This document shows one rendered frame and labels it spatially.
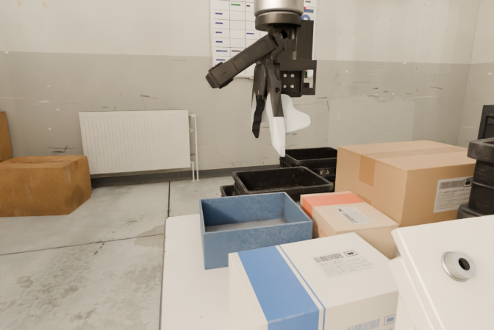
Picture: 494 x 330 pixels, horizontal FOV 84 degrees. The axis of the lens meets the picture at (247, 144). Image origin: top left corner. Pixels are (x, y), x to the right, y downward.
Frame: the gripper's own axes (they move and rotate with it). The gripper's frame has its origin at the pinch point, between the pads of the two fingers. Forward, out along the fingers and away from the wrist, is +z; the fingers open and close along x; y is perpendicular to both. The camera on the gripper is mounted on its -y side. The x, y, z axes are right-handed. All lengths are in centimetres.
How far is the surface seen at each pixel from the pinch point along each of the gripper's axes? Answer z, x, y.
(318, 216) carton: 14.4, 1.7, 11.6
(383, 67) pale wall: -33, 270, 229
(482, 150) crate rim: -0.9, -12.3, 29.5
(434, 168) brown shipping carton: 5.6, -0.7, 34.3
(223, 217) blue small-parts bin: 19.0, 14.2, -5.3
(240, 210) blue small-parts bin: 17.8, 14.2, -1.2
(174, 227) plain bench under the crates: 21.3, 16.0, -16.1
